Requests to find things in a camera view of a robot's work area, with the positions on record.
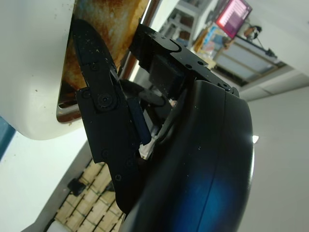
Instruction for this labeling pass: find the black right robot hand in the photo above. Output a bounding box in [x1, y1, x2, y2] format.
[70, 19, 257, 232]

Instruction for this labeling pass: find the browned toast slice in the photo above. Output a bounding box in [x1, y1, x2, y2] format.
[63, 0, 148, 89]

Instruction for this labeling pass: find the cream two-slot toaster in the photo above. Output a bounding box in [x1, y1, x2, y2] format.
[0, 0, 160, 141]

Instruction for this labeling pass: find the wooden crate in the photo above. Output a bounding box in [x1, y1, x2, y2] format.
[54, 156, 126, 232]

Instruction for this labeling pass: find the pink screen monitor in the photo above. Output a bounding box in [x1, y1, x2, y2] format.
[215, 0, 253, 40]

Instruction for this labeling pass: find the blue plastic tray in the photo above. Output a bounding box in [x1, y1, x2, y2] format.
[0, 116, 17, 166]

